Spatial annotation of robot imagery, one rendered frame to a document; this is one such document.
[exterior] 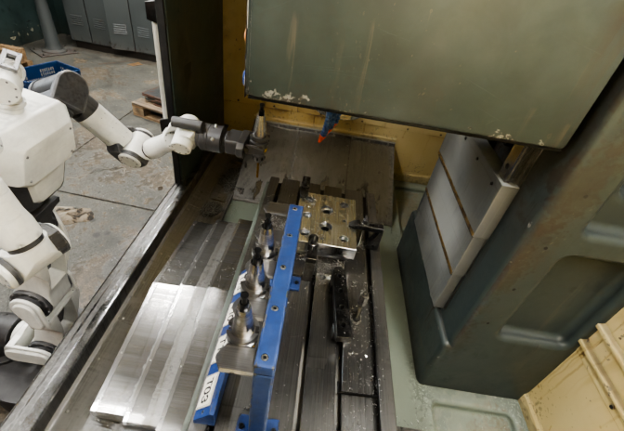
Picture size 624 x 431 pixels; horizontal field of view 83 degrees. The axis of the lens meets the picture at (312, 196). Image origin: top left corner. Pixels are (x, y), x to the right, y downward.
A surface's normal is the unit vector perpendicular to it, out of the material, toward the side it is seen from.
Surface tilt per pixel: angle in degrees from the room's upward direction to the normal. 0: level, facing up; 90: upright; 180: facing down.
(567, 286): 90
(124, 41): 90
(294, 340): 0
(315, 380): 0
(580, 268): 90
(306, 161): 25
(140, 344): 8
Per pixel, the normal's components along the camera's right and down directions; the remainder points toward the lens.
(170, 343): 0.13, -0.70
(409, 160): -0.09, 0.59
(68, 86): 0.91, -0.07
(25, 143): 0.91, -0.29
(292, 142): 0.10, -0.47
